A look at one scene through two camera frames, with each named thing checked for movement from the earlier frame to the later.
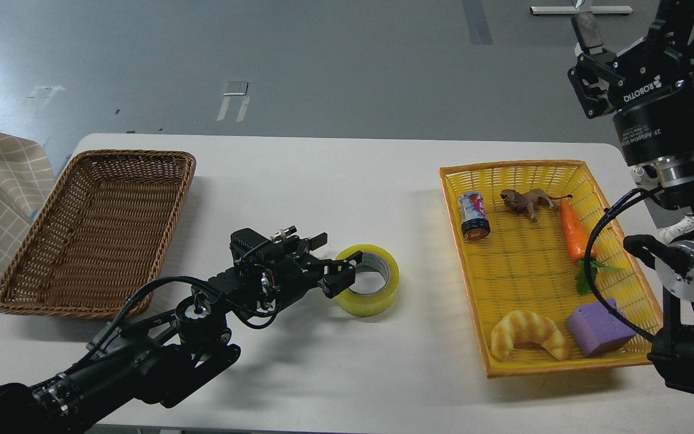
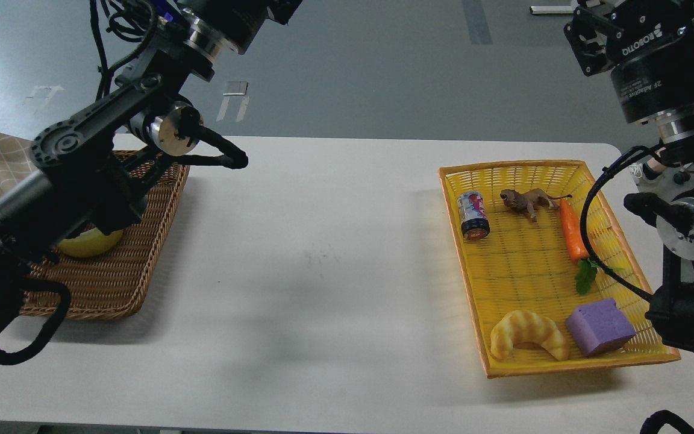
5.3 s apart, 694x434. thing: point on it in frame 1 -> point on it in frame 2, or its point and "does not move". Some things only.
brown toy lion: x=531 y=200 does not move
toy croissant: x=520 y=326 does not move
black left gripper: x=290 y=269 -> x=215 y=28
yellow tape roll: x=373 y=305 -> x=90 y=242
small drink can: x=475 y=223 does not move
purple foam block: x=597 y=330 does not move
